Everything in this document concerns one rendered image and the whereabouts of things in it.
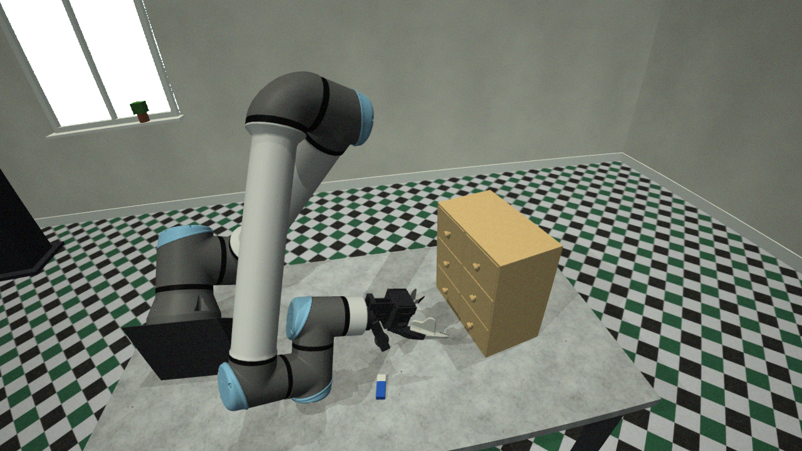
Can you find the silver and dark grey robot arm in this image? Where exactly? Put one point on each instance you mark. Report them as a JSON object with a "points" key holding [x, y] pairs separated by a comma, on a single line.
{"points": [[280, 181]]}

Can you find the blue and white eraser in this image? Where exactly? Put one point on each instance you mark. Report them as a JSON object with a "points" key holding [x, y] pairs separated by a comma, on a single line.
{"points": [[381, 387]]}

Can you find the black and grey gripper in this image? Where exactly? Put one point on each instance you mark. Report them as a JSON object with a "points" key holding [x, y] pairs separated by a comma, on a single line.
{"points": [[395, 316]]}

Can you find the brown wooden chest of drawers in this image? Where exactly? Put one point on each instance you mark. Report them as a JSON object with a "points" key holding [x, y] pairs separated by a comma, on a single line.
{"points": [[527, 258]]}

